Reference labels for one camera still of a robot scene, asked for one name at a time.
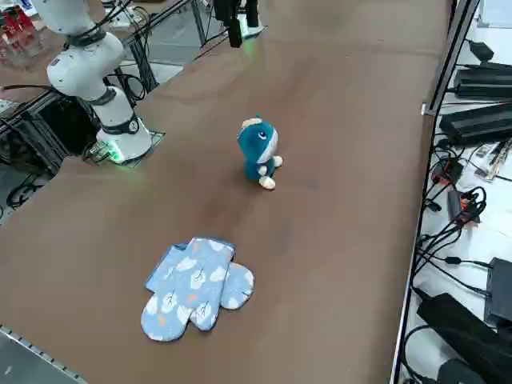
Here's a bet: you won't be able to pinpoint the small black power brick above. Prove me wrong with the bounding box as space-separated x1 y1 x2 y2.
467 39 495 62

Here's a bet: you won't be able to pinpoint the black box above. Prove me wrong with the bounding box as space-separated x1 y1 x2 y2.
483 258 512 326

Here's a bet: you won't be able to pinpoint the rounded black device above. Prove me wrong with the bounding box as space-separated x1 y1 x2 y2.
435 358 487 384

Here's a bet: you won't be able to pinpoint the grey adapter with orange plugs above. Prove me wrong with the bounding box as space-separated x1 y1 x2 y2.
446 187 487 227

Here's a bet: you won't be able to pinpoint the small teal plush doll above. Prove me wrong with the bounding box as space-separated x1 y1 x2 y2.
238 113 284 191

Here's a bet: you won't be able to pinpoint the long black power supply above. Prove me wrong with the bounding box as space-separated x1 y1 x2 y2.
438 102 512 146
454 62 512 99

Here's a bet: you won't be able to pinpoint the clear shelf with red packets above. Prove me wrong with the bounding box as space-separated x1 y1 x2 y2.
0 7 51 71

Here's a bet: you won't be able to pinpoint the printed white packets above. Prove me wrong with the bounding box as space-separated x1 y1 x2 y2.
474 138 512 183

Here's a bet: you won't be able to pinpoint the orange and black device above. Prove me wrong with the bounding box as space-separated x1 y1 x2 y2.
431 158 465 186

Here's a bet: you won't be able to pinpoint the long black case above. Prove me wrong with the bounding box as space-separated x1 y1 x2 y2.
415 294 512 384

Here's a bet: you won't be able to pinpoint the thick black cable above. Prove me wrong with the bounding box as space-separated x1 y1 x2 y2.
0 82 54 93

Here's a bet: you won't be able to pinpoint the silver aluminium frame post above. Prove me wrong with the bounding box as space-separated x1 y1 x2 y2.
422 0 481 117

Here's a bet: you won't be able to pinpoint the black equipment frame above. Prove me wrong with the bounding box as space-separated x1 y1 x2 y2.
0 91 101 177

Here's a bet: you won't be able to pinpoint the blue cloud-print oven mitt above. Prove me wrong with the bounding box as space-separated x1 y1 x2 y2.
139 236 238 343
143 241 255 333

